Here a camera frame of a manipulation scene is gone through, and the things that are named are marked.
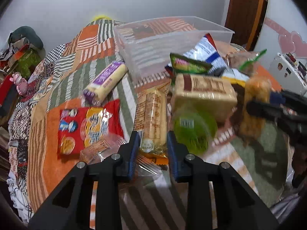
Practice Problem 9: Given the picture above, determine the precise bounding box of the orange puffed snack bag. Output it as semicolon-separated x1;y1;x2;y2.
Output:
239;76;271;141

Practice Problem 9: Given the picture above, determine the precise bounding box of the clear bag orange snack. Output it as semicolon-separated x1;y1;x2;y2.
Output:
80;134;162;179

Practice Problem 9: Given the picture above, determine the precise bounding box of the orange clear biscuit pack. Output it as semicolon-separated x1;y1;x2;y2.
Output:
133;88;167;156

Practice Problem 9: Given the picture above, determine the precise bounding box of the purple label cake roll pack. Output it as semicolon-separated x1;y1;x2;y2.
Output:
83;61;128;106

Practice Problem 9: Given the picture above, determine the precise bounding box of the white appliance with stickers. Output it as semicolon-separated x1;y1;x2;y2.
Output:
268;53;306;97

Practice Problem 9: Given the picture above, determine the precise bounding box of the yellow white snack bag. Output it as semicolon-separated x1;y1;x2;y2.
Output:
221;69;250;87

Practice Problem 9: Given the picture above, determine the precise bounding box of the square toast bread pack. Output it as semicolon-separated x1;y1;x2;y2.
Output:
171;74;237;122

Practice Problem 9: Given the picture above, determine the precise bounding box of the brown bread bag green tie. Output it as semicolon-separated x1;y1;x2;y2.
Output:
224;49;267;76

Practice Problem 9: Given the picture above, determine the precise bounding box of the green lid round container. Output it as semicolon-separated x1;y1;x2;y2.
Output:
173;110;218;156

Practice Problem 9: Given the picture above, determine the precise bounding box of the red noodle snack bag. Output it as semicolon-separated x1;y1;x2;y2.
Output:
57;99;124;158

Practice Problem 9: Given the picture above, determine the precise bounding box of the white blue snack bag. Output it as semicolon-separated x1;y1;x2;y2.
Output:
165;33;228;76

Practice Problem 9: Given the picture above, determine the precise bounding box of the green snack bag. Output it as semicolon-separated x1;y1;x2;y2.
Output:
170;53;212;77

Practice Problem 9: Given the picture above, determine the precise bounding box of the patchwork striped bed cover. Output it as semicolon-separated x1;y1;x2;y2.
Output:
8;20;187;229

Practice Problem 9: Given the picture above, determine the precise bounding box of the brown wooden door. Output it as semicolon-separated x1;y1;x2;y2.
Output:
225;0;268;51

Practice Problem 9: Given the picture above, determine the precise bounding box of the red black box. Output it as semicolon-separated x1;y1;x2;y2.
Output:
0;75;18;117

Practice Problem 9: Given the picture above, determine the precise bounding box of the pink toy figure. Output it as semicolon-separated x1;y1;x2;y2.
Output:
10;72;28;96

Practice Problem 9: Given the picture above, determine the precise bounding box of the clear plastic storage bin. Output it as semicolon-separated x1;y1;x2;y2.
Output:
114;16;234;84

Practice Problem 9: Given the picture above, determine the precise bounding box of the green box with clutter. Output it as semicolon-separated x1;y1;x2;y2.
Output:
1;37;42;80

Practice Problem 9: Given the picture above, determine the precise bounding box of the dark green cushion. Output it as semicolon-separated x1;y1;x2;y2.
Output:
8;26;44;50

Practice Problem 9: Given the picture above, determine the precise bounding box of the yellow pillow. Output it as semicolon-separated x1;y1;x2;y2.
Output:
93;15;112;21

